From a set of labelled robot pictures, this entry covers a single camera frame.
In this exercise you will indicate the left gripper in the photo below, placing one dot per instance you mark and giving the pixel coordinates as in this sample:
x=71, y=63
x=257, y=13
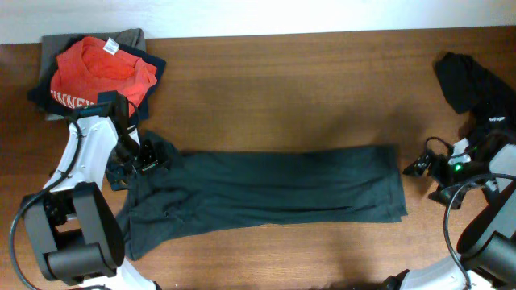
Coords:
x=154, y=159

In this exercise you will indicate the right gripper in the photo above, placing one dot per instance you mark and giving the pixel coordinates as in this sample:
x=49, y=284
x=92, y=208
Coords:
x=439, y=162

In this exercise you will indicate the dark green t-shirt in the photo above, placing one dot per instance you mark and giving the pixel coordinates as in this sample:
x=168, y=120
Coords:
x=201, y=192

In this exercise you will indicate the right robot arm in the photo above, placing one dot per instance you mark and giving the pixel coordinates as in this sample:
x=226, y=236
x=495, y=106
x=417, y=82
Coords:
x=484, y=256

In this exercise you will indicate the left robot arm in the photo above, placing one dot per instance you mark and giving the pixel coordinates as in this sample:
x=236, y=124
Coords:
x=73, y=232

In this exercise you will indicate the black clothes pile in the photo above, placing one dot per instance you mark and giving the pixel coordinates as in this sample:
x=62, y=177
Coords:
x=470, y=88

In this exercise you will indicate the folded orange t-shirt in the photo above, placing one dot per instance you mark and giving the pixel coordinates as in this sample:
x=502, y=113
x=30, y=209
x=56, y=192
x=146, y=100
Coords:
x=91, y=66

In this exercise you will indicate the folded navy t-shirt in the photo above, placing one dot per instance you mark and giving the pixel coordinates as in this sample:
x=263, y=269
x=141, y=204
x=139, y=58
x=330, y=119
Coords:
x=136, y=112

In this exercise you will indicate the folded grey t-shirt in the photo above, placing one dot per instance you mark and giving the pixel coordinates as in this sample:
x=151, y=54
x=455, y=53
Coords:
x=131, y=41

